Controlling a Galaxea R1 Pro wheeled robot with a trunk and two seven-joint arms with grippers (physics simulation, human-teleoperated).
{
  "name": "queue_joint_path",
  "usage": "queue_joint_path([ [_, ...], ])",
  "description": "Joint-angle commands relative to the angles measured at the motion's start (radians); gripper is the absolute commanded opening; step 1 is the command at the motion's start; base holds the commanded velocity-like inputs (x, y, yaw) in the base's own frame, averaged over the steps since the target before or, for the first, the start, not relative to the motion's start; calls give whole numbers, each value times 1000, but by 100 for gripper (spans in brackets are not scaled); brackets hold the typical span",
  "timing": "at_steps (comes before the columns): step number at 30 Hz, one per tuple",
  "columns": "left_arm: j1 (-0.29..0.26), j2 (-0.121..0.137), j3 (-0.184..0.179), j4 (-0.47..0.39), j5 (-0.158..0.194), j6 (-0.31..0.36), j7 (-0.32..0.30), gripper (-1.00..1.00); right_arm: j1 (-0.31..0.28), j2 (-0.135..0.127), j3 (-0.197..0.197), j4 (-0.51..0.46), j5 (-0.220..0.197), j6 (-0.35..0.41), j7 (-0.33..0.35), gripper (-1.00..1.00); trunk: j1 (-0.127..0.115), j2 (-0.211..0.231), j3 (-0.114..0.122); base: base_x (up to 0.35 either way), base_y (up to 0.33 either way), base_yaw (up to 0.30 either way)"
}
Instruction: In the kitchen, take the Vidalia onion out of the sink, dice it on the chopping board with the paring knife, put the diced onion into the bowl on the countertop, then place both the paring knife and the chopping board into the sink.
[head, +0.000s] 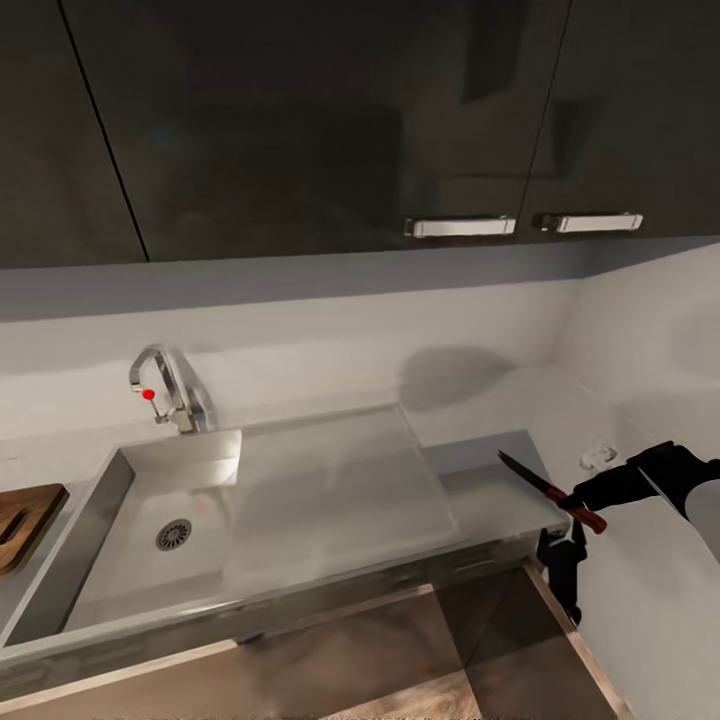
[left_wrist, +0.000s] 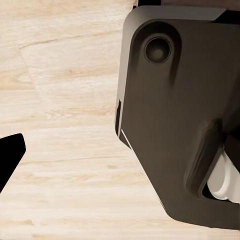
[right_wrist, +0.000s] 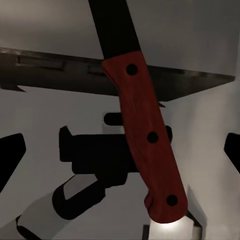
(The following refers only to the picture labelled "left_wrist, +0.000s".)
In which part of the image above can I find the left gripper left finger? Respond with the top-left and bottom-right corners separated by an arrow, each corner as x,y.
0,133 -> 26,193

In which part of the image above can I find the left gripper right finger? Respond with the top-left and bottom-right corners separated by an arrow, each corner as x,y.
224,133 -> 240,173

